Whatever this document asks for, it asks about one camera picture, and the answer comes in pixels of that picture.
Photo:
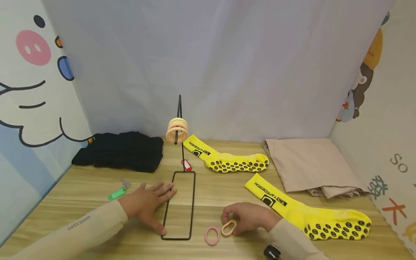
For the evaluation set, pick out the person's right index finger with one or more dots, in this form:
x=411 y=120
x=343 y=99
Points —
x=226 y=215

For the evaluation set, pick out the person's left little finger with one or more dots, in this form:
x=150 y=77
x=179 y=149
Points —
x=143 y=185

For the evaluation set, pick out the green key tag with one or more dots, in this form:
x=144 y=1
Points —
x=116 y=195

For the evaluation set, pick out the person's right hand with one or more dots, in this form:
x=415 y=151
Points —
x=252 y=216

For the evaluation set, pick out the person's left index finger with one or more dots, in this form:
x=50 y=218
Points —
x=167 y=198

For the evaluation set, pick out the person's left hand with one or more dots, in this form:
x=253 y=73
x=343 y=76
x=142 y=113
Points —
x=143 y=204

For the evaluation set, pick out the yellow grip sock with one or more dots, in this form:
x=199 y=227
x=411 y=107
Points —
x=227 y=162
x=308 y=215

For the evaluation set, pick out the person's right forearm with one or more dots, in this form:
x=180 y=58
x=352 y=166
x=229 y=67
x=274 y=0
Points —
x=294 y=242

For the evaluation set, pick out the folded beige cloth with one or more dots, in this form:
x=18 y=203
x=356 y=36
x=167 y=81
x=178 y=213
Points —
x=308 y=162

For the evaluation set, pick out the person's left thumb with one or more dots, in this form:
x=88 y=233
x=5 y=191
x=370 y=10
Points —
x=155 y=223

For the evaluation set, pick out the black wrist band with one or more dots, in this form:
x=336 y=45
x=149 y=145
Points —
x=272 y=252

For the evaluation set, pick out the person's left ring finger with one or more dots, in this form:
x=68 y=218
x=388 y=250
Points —
x=156 y=185

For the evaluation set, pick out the red key tag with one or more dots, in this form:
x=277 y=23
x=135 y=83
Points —
x=187 y=165

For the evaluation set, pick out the person's left forearm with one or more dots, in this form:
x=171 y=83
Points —
x=71 y=234

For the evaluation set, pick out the person's left middle finger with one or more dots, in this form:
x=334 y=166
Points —
x=165 y=188

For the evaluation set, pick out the person's right thumb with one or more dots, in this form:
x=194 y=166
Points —
x=241 y=228

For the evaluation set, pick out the folded black cloth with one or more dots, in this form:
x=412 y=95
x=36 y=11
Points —
x=123 y=151

